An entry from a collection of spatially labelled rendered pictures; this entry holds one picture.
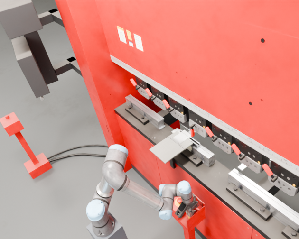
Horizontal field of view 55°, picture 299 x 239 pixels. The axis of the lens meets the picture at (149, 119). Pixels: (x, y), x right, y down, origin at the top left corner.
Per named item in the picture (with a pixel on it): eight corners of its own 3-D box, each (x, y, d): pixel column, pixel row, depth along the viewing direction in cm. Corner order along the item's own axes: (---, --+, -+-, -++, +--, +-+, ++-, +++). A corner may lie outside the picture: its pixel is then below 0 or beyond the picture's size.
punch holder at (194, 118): (189, 127, 194) (188, 108, 184) (198, 121, 198) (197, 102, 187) (205, 138, 185) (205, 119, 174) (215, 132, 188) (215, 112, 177)
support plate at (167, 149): (149, 150, 210) (149, 149, 210) (176, 132, 220) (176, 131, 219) (165, 163, 198) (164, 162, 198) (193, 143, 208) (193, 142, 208)
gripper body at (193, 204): (199, 206, 188) (197, 197, 180) (190, 215, 185) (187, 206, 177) (191, 199, 193) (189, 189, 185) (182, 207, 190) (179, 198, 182)
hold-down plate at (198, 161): (169, 145, 226) (169, 142, 224) (174, 142, 228) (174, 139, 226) (197, 167, 206) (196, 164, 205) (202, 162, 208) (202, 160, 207)
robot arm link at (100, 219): (88, 226, 185) (81, 215, 176) (94, 207, 195) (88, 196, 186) (106, 228, 182) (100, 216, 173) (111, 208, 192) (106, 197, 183)
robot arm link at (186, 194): (176, 179, 174) (191, 179, 172) (179, 188, 182) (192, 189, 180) (175, 190, 169) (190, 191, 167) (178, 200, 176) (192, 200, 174)
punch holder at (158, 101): (153, 103, 221) (150, 85, 210) (162, 97, 224) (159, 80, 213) (165, 111, 211) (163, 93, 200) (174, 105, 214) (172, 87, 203)
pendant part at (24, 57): (28, 75, 272) (11, 40, 249) (41, 70, 275) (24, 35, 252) (36, 98, 240) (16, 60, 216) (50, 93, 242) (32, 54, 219)
